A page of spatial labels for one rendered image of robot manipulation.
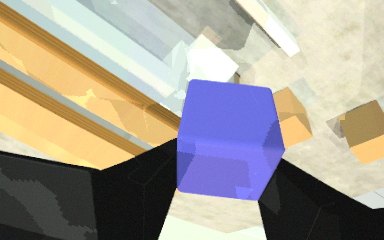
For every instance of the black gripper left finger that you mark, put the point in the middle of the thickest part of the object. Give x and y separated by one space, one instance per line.
127 201

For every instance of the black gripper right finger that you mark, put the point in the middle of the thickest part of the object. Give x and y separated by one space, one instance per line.
297 206

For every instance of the blue block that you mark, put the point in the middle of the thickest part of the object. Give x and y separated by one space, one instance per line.
229 141

